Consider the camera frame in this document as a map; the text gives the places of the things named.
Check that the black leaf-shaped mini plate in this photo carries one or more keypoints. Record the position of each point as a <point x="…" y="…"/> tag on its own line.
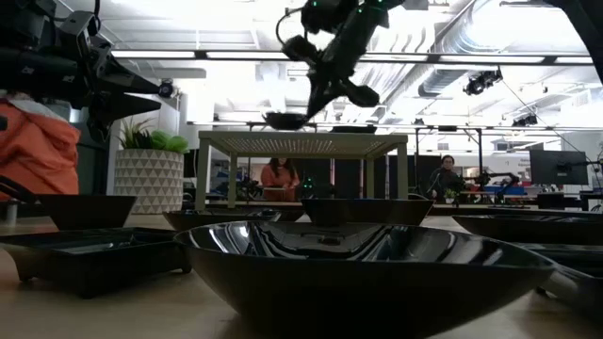
<point x="212" y="220"/>
<point x="292" y="215"/>
<point x="527" y="230"/>
<point x="358" y="292"/>
<point x="285" y="122"/>

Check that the ceiling light strip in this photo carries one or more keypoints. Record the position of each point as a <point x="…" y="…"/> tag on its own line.
<point x="400" y="58"/>
<point x="245" y="55"/>
<point x="572" y="60"/>
<point x="490" y="59"/>
<point x="151" y="54"/>

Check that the succulent in white pot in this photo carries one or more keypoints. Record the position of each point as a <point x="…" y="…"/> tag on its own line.
<point x="148" y="183"/>

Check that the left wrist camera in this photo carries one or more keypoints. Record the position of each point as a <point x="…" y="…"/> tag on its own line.
<point x="75" y="28"/>

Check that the small white cylinder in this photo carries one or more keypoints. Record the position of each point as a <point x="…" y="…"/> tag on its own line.
<point x="11" y="214"/>

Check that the person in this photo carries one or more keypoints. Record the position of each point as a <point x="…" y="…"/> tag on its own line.
<point x="37" y="150"/>
<point x="280" y="181"/>
<point x="445" y="181"/>

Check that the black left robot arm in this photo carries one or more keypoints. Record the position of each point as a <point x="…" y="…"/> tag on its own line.
<point x="33" y="70"/>

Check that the green perforated metal shelf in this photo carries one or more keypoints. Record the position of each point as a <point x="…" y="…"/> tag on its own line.
<point x="301" y="141"/>

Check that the black computer monitor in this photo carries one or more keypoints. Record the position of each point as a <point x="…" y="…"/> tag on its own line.
<point x="558" y="167"/>

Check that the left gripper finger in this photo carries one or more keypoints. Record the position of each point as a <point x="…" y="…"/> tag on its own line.
<point x="118" y="104"/>
<point x="122" y="82"/>

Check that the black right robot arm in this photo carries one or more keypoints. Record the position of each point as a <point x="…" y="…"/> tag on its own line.
<point x="591" y="33"/>

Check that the black wavy square mini plate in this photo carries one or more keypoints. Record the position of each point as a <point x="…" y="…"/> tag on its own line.
<point x="353" y="129"/>
<point x="367" y="212"/>
<point x="87" y="212"/>

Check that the black small square mini plate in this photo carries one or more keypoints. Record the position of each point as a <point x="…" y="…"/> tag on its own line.
<point x="94" y="268"/>
<point x="579" y="287"/>

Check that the black background robot arm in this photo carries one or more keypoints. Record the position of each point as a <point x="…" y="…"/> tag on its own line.
<point x="499" y="179"/>

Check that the black ceiling spotlight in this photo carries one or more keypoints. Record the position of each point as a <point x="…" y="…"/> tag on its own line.
<point x="525" y="121"/>
<point x="480" y="84"/>
<point x="166" y="89"/>

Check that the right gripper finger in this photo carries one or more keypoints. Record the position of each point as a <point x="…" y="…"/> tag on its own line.
<point x="331" y="96"/>
<point x="319" y="99"/>

